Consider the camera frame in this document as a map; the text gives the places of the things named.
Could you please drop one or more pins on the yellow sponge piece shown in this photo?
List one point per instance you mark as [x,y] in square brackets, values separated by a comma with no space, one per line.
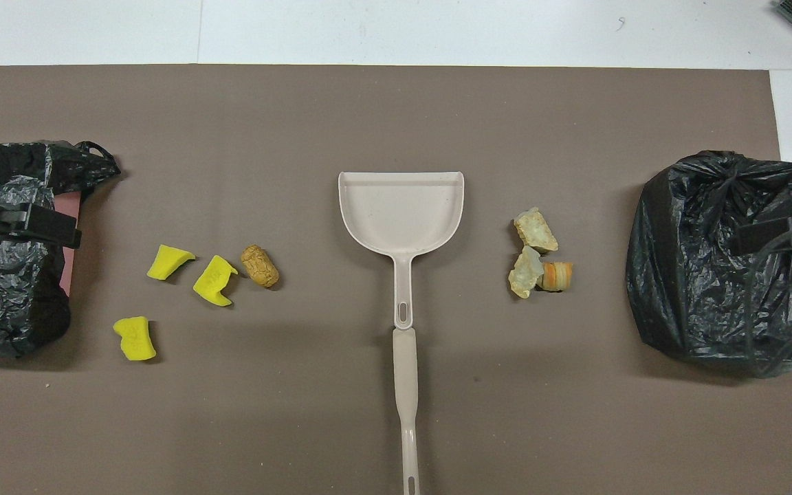
[214,280]
[168,262]
[136,338]

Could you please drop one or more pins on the orange striped croissant piece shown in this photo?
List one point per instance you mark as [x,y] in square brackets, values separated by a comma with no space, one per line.
[557,276]

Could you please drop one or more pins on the brown bread roll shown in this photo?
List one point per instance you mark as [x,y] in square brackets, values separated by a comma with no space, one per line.
[260,265]

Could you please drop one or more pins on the pale croissant chunk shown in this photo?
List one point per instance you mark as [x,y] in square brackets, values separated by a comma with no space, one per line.
[524,273]
[537,232]

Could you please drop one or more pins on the beige plastic dustpan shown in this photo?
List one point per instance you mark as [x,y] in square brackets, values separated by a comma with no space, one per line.
[401,213]

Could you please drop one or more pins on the beige hand brush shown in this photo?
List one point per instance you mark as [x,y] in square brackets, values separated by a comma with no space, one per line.
[406,385]

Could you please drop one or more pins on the bin with tied black bag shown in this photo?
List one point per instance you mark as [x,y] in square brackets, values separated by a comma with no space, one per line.
[698,275]

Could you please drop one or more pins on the pink box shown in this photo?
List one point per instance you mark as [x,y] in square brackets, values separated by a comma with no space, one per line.
[69,227]

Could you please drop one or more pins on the large brown table mat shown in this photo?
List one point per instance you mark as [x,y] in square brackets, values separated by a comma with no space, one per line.
[368,124]

